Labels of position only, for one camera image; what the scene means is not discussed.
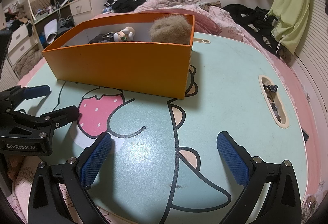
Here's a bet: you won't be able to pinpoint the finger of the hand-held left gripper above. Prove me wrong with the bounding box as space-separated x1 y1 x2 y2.
0 84 51 112
0 105 80 139

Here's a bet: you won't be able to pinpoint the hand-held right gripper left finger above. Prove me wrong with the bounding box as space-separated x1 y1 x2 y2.
27 132 113 224

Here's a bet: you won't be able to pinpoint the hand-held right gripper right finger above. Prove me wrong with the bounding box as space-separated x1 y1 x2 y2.
216 131 301 224

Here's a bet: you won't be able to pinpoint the orange cardboard box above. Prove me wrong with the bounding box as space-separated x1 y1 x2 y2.
42 12 195 100

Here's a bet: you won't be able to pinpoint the white figurine toy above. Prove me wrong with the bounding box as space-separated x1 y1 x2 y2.
113 26 136 42

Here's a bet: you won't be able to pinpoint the brown fur ball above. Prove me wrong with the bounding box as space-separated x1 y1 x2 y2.
149 15 192 44

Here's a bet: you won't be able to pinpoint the mint cartoon-print desktop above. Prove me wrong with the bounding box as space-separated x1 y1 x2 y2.
15 32 312 224

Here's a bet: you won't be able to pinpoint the brown floor cloth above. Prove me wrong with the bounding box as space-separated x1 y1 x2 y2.
13 49 41 78

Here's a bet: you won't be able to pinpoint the pink rose-print blanket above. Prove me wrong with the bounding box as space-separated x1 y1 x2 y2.
6 155 108 224

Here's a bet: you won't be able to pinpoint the white drawer unit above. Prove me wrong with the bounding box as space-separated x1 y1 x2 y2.
6 24 39 66

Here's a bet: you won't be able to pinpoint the white folded object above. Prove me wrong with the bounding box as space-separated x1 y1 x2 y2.
44 19 59 44

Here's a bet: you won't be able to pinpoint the crumpled wrappers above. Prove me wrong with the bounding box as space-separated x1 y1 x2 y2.
264 81 282 122

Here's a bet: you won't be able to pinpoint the dark flat object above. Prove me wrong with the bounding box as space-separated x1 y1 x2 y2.
89 32 116 44

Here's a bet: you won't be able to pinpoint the white drawer cabinet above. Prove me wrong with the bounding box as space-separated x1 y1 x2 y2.
69 0 115 17

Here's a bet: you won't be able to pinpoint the black striped clothes pile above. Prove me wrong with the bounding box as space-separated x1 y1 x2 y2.
104 0 147 13

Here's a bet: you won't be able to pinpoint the white louvered door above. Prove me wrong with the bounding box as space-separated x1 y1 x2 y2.
295 0 328 112

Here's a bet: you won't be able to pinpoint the dusty red pillow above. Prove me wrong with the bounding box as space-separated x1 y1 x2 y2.
192 10 223 35

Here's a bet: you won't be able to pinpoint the pink rumpled quilt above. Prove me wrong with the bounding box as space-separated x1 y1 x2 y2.
133 0 259 43

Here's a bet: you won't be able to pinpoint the large black clothes pile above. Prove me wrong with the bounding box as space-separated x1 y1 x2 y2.
222 4 280 53

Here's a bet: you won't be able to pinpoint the light green hanging cloth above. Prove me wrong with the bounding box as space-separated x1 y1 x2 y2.
271 0 318 55

